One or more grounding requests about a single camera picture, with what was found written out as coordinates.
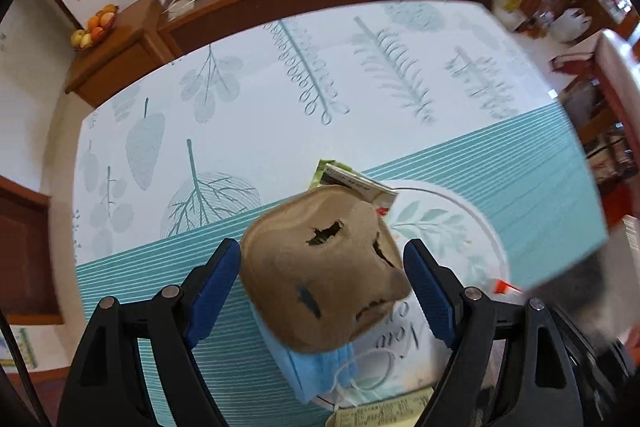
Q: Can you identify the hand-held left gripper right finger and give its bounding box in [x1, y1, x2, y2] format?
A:
[402, 238, 586, 427]

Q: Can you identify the yellow green paper slip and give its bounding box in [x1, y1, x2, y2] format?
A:
[325, 387, 436, 427]

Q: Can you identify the wooden side cabinet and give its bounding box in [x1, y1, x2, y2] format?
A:
[65, 0, 173, 108]

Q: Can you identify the fruit bowl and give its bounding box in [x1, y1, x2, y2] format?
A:
[70, 4, 120, 51]

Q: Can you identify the wooden door with handle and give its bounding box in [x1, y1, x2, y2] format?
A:
[0, 177, 63, 326]

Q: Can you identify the children's wall poster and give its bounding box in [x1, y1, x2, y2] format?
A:
[0, 327, 39, 370]

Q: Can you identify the blue face mask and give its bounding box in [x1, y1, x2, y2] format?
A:
[250, 302, 373, 408]

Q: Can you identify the green white carton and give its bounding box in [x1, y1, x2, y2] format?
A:
[311, 159, 400, 220]

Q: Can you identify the pink striped table cover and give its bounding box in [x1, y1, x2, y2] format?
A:
[550, 29, 640, 142]

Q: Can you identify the white plastic bag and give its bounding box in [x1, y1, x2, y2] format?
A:
[552, 7, 594, 44]

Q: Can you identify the table with leaf tablecloth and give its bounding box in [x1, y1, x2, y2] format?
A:
[72, 0, 611, 427]

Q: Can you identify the brown paper bag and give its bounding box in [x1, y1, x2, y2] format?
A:
[240, 184, 413, 354]

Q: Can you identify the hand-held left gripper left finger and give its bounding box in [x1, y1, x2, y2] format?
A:
[57, 238, 242, 427]

